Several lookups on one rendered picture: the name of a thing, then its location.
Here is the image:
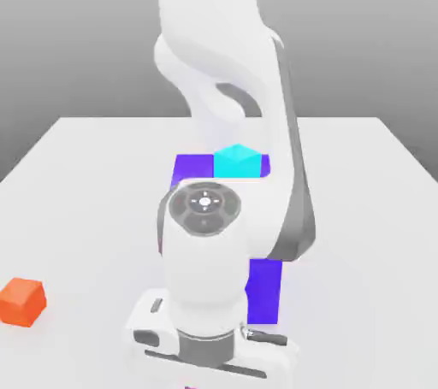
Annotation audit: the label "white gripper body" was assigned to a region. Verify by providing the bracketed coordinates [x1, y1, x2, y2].
[127, 342, 301, 389]

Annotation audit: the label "small orange cube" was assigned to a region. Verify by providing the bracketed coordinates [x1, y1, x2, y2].
[0, 276, 48, 329]

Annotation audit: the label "small cyan cube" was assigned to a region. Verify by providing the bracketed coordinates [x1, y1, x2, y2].
[213, 143, 263, 179]

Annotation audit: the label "large purple box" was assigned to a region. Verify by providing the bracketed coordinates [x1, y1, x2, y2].
[169, 153, 284, 326]

